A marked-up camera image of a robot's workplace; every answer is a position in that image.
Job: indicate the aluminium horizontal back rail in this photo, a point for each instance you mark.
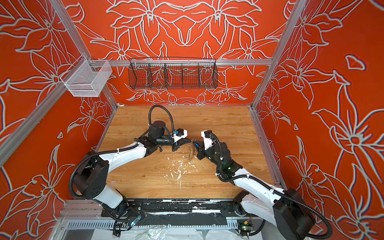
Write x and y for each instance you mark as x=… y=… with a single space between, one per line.
x=219 y=63

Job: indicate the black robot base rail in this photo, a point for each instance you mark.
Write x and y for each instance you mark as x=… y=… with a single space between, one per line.
x=85 y=217

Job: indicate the black wire mesh basket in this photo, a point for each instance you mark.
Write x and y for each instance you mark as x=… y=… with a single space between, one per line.
x=173 y=76

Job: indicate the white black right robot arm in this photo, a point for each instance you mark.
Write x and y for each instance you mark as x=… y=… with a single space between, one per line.
x=285 y=209

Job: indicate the clear acrylic basket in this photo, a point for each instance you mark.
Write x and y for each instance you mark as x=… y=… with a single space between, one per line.
x=86 y=78

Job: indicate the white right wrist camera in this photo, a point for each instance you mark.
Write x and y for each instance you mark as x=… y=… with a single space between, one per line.
x=208 y=142

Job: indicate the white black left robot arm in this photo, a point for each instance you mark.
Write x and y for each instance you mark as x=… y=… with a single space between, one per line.
x=88 y=181

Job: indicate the aluminium frame corner post right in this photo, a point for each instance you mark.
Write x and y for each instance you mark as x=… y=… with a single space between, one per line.
x=288 y=30

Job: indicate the aluminium frame corner post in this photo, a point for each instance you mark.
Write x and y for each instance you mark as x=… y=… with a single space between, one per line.
x=288 y=30
x=65 y=18

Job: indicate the aluminium frame corner post left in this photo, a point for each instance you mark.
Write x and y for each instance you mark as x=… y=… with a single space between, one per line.
x=65 y=18

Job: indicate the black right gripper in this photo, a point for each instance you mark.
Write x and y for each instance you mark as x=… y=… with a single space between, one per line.
x=201 y=152

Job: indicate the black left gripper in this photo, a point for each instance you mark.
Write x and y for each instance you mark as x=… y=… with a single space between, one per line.
x=176 y=145

